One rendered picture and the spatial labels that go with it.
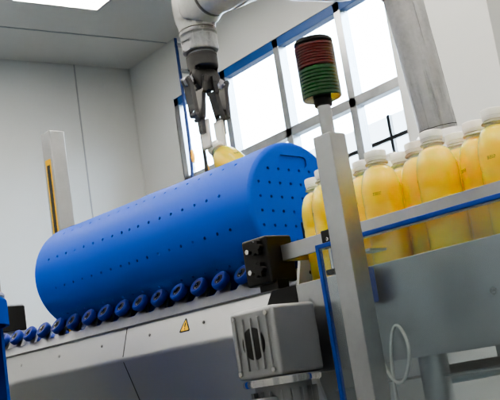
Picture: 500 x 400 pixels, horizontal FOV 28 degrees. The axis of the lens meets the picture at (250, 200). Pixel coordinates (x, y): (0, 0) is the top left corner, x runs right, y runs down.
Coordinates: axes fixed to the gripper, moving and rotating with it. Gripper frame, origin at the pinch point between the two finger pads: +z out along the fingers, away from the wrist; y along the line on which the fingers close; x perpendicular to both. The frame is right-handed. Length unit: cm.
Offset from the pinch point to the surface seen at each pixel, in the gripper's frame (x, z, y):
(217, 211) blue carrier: 14.1, 21.8, 14.2
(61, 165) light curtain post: -117, -26, -31
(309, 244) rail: 45, 35, 20
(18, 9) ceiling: -377, -210, -176
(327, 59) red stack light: 71, 11, 36
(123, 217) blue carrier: -23.3, 14.4, 12.2
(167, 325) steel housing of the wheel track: -10.9, 42.5, 12.6
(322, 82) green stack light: 70, 15, 37
